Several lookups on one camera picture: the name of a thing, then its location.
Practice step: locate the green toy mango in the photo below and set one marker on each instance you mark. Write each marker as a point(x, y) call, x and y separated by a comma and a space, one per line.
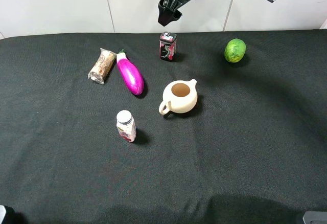
point(235, 50)

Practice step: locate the left arm base corner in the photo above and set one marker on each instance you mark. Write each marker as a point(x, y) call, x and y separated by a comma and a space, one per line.
point(7, 215)

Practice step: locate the right arm base corner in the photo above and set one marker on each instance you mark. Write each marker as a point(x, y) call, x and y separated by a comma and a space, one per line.
point(315, 217)

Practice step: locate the cream ceramic teapot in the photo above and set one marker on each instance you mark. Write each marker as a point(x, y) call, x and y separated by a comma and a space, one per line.
point(179, 97)

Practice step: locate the small white yogurt bottle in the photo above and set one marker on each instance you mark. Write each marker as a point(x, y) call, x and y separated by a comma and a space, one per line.
point(126, 125)

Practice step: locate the purple toy eggplant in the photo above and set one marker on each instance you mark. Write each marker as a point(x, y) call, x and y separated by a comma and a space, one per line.
point(130, 73)

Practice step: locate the wrapped snack roll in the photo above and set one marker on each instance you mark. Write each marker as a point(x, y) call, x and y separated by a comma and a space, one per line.
point(101, 68)

